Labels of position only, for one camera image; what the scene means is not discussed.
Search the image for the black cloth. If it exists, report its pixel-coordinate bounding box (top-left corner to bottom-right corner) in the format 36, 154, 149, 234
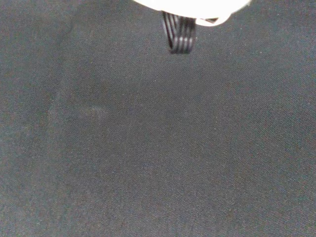
0, 0, 316, 237

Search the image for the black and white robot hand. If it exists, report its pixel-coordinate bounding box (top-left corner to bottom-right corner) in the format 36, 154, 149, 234
133, 0, 251, 55

